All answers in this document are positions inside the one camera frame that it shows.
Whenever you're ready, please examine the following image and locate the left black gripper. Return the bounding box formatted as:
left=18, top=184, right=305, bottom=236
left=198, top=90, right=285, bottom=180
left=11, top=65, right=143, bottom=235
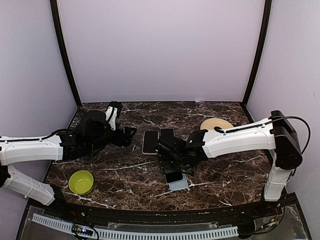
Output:
left=87, top=122, right=136, bottom=153

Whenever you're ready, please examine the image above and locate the clear phone case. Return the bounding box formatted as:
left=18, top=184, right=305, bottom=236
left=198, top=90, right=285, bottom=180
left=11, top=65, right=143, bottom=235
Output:
left=159, top=127, right=176, bottom=141

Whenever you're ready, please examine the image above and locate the blue phone case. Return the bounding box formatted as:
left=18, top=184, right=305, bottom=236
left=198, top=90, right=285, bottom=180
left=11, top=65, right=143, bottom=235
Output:
left=168, top=174, right=189, bottom=191

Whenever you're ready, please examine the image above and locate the light blue phone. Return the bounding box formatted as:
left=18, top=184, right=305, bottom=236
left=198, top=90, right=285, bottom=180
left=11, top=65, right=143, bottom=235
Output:
left=165, top=171, right=184, bottom=183

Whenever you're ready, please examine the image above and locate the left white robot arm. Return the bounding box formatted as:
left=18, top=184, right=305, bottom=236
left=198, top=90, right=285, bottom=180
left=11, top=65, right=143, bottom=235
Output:
left=0, top=108, right=137, bottom=218

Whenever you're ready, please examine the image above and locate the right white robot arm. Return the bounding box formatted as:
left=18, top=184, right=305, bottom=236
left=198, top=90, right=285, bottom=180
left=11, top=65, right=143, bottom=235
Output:
left=154, top=110, right=305, bottom=217

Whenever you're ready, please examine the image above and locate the green bowl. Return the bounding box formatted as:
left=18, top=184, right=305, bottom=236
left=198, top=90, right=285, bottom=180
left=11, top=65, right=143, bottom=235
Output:
left=68, top=170, right=94, bottom=195

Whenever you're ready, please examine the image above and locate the yellow plate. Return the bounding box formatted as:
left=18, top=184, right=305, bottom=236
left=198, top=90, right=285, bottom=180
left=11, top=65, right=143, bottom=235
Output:
left=200, top=118, right=234, bottom=130

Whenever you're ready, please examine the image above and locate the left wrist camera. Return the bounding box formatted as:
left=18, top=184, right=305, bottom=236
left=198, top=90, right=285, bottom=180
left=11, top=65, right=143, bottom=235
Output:
left=105, top=101, right=123, bottom=131

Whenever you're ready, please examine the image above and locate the white cable duct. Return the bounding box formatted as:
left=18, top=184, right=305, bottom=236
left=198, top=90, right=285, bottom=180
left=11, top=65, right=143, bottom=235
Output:
left=31, top=213, right=239, bottom=240

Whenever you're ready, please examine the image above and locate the black front rail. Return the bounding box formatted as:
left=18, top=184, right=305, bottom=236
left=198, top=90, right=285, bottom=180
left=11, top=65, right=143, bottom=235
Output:
left=24, top=193, right=298, bottom=226

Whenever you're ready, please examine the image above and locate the left black frame post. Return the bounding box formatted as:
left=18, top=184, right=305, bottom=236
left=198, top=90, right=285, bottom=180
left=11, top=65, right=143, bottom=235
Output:
left=49, top=0, right=82, bottom=108

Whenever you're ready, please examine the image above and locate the black frame post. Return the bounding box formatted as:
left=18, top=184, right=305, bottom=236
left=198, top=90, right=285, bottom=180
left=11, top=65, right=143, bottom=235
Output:
left=241, top=0, right=272, bottom=109
left=49, top=0, right=82, bottom=108

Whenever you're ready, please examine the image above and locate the right black frame post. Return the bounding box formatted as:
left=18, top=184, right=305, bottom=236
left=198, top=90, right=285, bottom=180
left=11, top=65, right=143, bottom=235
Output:
left=241, top=0, right=272, bottom=109

